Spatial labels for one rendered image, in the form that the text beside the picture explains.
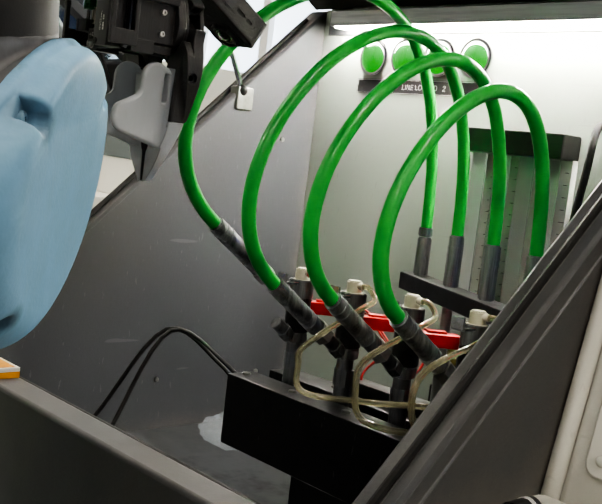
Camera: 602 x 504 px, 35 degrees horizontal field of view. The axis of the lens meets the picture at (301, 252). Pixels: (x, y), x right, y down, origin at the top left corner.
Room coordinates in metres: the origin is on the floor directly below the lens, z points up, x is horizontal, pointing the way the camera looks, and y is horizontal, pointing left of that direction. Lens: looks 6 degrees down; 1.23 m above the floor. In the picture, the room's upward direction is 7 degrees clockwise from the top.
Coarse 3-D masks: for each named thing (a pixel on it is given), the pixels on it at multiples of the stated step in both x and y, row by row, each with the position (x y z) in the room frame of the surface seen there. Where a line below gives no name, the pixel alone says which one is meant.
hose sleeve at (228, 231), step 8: (224, 224) 0.97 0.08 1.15; (216, 232) 0.97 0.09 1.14; (224, 232) 0.97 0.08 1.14; (232, 232) 0.98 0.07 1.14; (224, 240) 0.97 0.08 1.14; (232, 240) 0.98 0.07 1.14; (240, 240) 0.98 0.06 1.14; (232, 248) 0.98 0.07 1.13; (240, 248) 0.99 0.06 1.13; (240, 256) 0.99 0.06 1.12; (248, 264) 1.00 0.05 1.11
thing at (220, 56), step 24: (288, 0) 1.01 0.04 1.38; (384, 0) 1.10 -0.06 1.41; (408, 24) 1.13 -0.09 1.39; (216, 72) 0.95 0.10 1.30; (432, 96) 1.17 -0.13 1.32; (192, 120) 0.93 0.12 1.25; (432, 120) 1.18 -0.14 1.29; (192, 168) 0.94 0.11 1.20; (432, 168) 1.18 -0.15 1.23; (192, 192) 0.94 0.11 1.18; (432, 192) 1.19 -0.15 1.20; (216, 216) 0.96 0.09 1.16; (432, 216) 1.19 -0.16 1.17
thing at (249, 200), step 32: (384, 32) 0.99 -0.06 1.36; (416, 32) 1.02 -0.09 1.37; (320, 64) 0.94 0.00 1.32; (288, 96) 0.91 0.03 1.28; (256, 160) 0.89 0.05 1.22; (256, 192) 0.89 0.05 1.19; (256, 256) 0.90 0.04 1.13; (448, 256) 1.10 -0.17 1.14; (288, 288) 0.92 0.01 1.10; (320, 320) 0.96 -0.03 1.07
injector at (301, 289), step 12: (300, 288) 1.04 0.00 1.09; (312, 288) 1.05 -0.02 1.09; (288, 312) 1.05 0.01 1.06; (276, 324) 1.03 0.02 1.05; (288, 324) 1.05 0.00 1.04; (288, 336) 1.04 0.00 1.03; (300, 336) 1.05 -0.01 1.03; (288, 348) 1.05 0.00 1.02; (288, 360) 1.05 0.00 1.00; (288, 372) 1.05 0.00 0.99; (288, 384) 1.05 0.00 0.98
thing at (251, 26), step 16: (208, 0) 0.78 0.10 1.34; (224, 0) 0.78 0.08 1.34; (240, 0) 0.79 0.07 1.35; (208, 16) 0.81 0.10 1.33; (224, 16) 0.79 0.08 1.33; (240, 16) 0.80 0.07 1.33; (256, 16) 0.81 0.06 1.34; (224, 32) 0.81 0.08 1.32; (240, 32) 0.80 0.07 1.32; (256, 32) 0.81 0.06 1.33
